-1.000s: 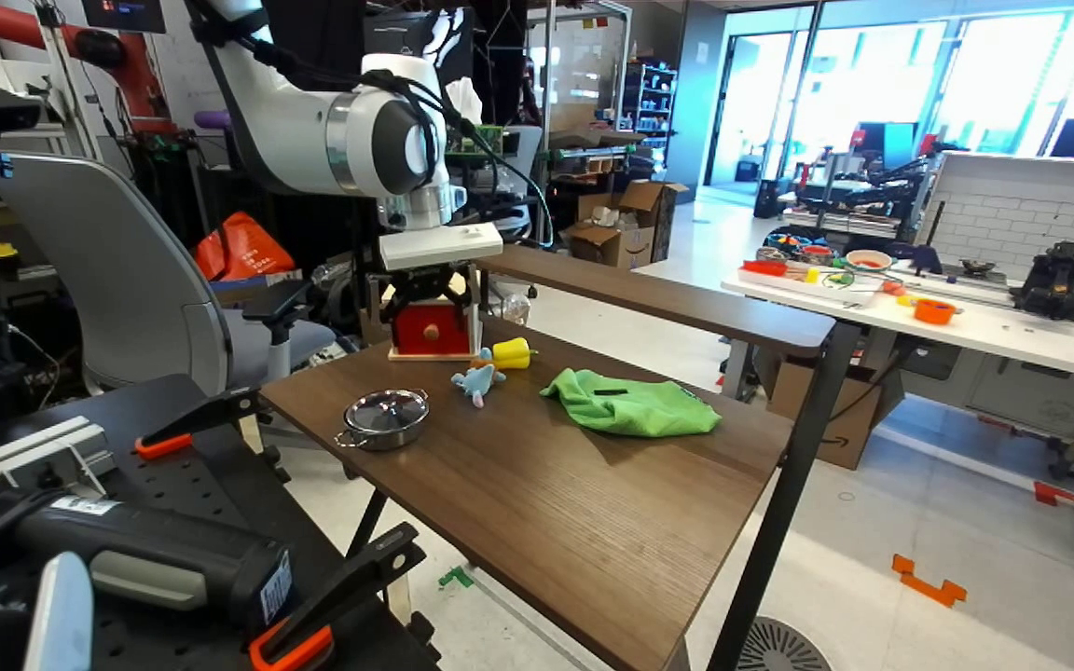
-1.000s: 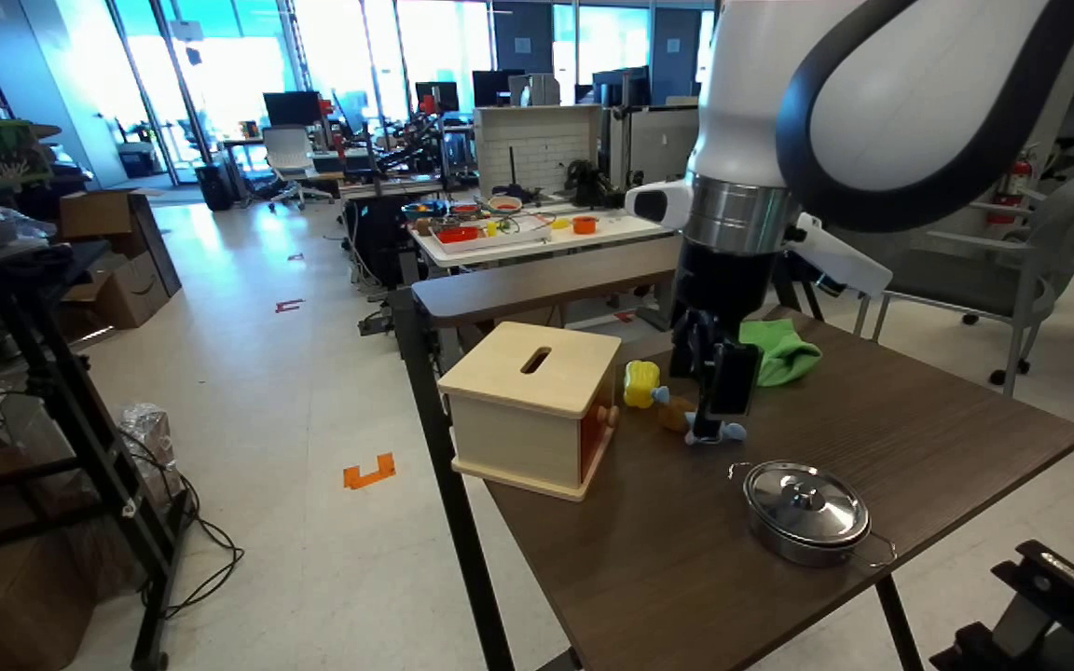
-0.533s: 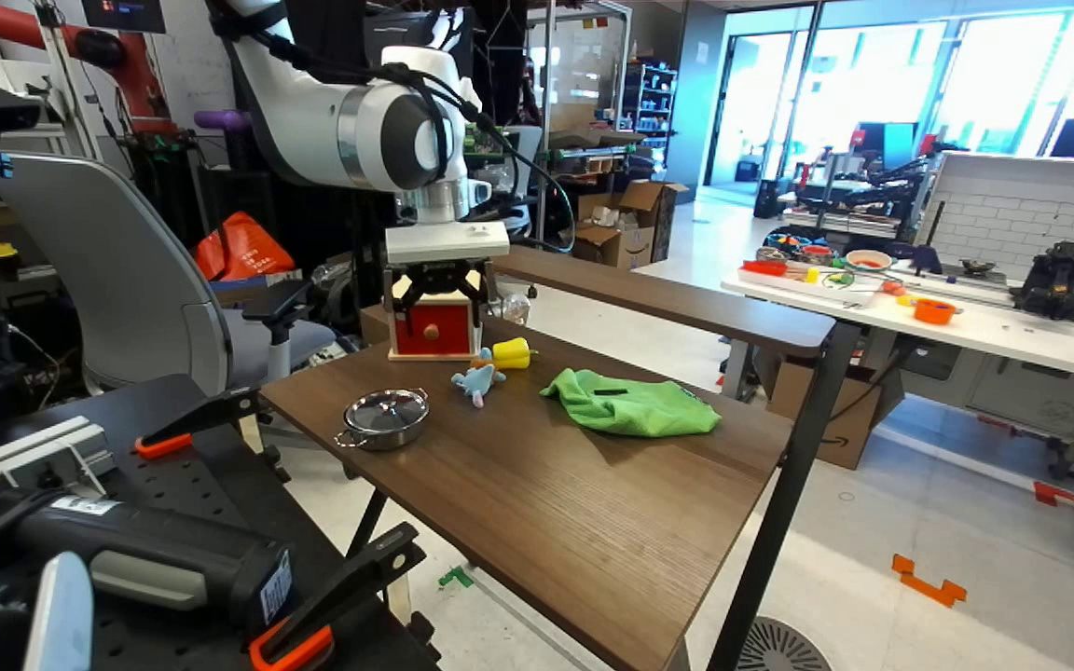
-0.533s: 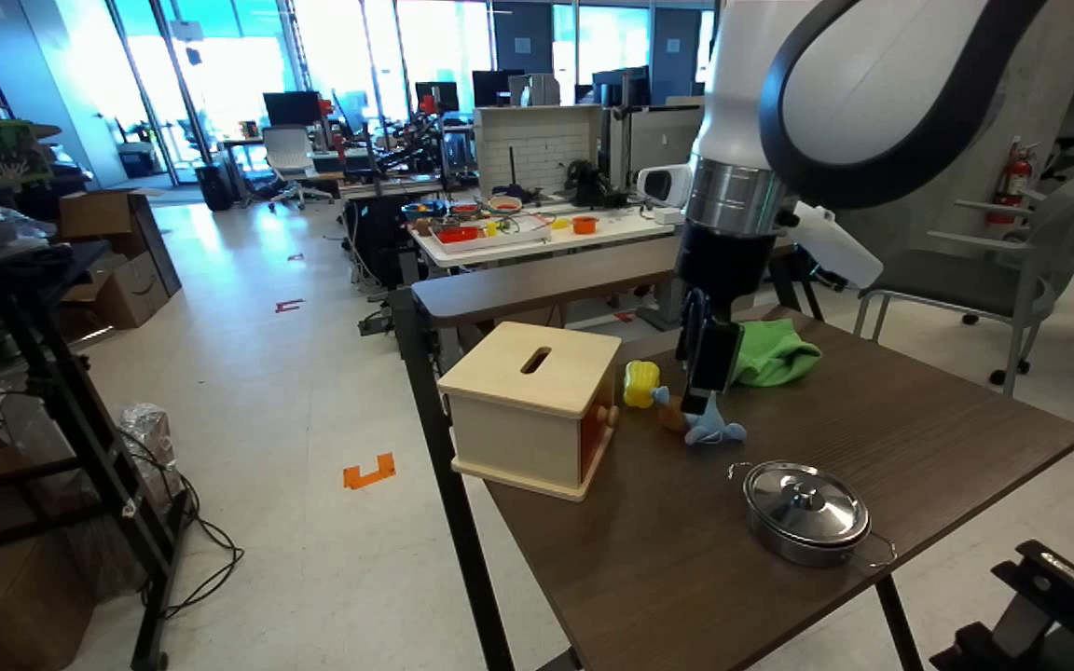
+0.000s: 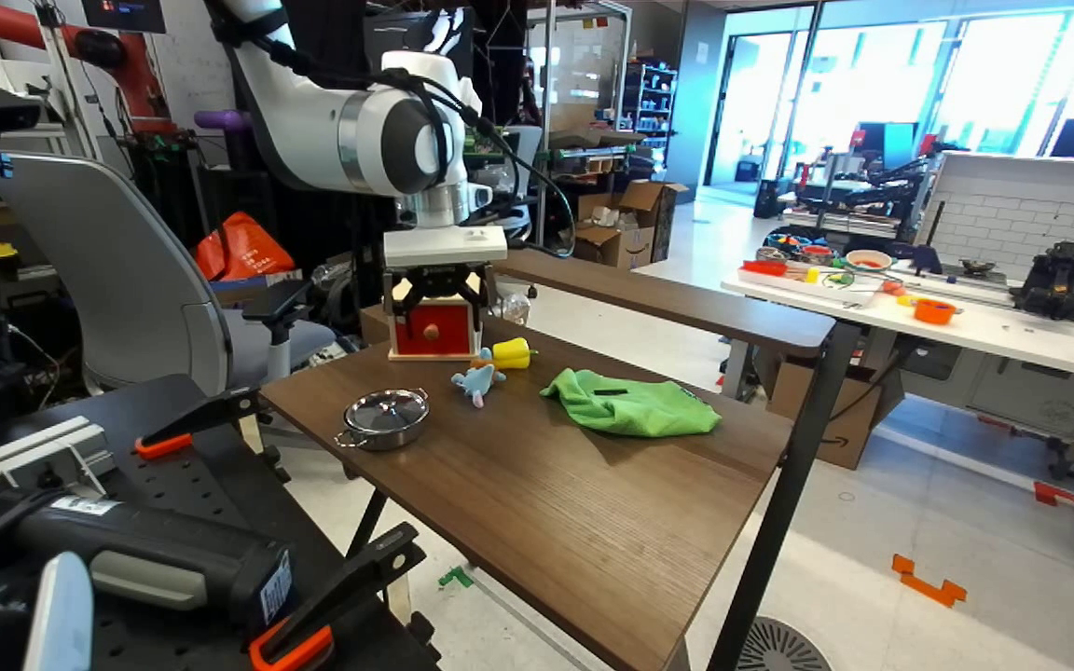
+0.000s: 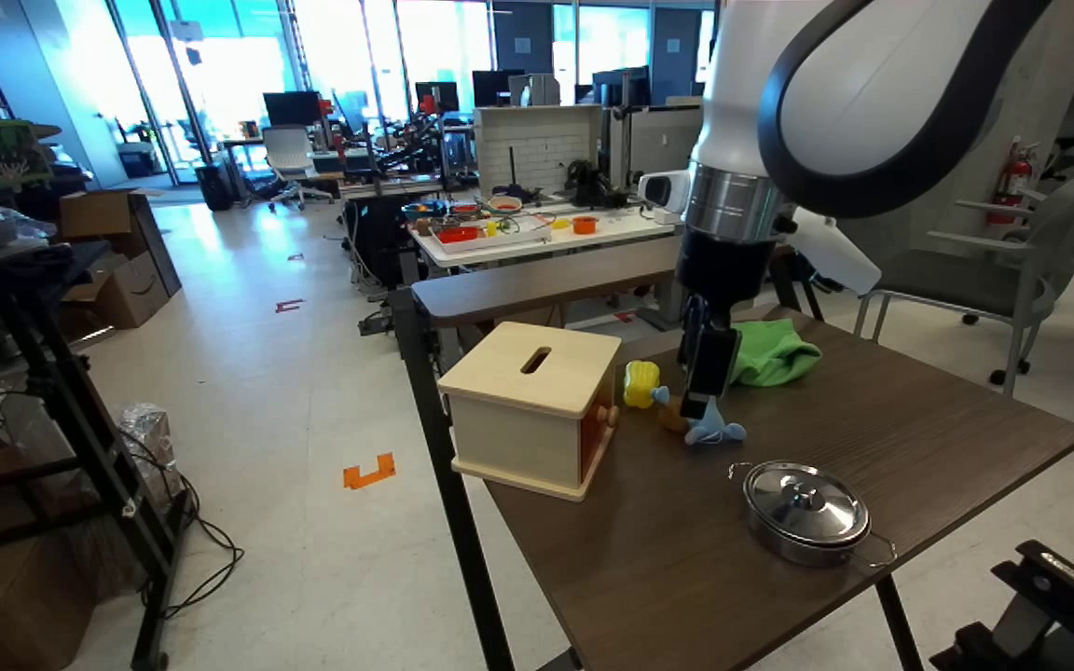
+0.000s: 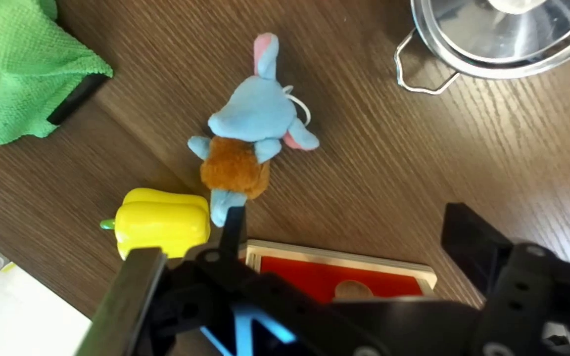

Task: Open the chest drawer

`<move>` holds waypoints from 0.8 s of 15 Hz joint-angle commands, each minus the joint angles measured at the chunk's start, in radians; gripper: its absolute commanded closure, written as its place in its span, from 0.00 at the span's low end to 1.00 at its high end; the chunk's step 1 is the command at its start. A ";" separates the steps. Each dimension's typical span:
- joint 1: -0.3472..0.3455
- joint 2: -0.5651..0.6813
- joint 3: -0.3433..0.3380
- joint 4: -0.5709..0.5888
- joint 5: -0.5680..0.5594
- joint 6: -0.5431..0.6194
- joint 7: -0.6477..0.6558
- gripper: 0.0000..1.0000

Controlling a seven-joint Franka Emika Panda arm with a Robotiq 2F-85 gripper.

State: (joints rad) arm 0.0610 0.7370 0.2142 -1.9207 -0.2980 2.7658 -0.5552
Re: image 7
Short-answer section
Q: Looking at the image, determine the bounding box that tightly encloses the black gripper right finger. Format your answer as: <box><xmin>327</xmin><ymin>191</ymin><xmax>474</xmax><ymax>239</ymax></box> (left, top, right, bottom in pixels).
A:
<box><xmin>442</xmin><ymin>201</ymin><xmax>519</xmax><ymax>298</ymax></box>

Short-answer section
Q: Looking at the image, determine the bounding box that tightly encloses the green cloth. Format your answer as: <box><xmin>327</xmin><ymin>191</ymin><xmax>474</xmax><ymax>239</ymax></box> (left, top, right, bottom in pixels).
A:
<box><xmin>0</xmin><ymin>0</ymin><xmax>115</xmax><ymax>146</ymax></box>

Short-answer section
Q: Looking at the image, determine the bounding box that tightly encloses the yellow toy bell pepper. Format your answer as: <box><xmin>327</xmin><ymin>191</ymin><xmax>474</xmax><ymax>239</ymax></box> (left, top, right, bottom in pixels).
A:
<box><xmin>97</xmin><ymin>185</ymin><xmax>212</xmax><ymax>261</ymax></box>

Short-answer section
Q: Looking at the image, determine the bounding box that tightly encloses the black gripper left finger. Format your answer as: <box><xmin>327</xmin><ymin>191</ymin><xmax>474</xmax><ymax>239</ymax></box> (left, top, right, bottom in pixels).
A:
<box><xmin>218</xmin><ymin>203</ymin><xmax>250</xmax><ymax>264</ymax></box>

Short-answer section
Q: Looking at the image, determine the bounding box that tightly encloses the blue plush elephant toy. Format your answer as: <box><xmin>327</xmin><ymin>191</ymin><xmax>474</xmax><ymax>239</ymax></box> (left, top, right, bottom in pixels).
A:
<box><xmin>187</xmin><ymin>31</ymin><xmax>321</xmax><ymax>229</ymax></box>

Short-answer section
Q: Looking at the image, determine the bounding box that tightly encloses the small black bar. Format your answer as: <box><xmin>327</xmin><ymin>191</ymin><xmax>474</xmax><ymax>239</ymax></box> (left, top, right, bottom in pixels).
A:
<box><xmin>46</xmin><ymin>73</ymin><xmax>111</xmax><ymax>126</ymax></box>

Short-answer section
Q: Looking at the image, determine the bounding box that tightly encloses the steel pot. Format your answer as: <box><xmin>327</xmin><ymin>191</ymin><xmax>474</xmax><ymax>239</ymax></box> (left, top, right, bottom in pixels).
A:
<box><xmin>392</xmin><ymin>0</ymin><xmax>570</xmax><ymax>96</ymax></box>

